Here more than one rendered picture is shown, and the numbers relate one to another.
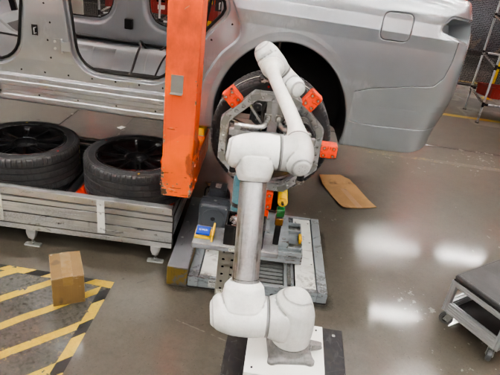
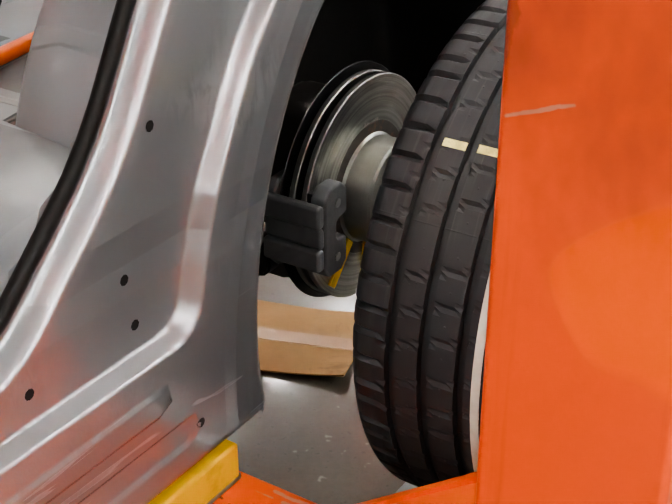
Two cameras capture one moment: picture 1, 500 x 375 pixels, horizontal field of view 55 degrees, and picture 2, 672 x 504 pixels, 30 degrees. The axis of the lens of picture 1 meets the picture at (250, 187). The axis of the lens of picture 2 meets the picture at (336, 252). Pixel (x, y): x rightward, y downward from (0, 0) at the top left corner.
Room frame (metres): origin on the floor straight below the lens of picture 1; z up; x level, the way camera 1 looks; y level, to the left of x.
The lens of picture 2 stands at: (2.07, 1.24, 1.59)
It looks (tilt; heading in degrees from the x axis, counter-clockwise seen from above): 28 degrees down; 303
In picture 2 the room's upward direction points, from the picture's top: straight up
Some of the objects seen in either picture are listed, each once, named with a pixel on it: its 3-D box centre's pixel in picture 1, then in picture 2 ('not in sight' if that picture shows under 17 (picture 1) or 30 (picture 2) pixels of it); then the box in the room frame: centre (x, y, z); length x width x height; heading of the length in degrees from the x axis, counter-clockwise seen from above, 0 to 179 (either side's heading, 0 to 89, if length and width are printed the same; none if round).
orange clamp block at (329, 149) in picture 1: (327, 149); not in sight; (2.41, -0.39, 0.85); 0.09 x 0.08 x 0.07; 90
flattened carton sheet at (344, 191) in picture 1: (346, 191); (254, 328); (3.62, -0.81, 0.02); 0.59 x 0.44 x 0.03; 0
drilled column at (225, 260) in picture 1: (225, 275); not in sight; (2.04, 0.06, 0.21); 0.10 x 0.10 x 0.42; 0
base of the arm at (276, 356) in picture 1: (294, 343); not in sight; (1.41, -0.25, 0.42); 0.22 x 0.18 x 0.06; 96
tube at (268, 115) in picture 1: (254, 114); not in sight; (2.28, 0.03, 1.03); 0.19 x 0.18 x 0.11; 0
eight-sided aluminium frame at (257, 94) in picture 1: (269, 142); not in sight; (2.40, -0.07, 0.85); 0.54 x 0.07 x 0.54; 90
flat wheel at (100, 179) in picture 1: (137, 170); not in sight; (2.78, 0.74, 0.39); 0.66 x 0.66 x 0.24
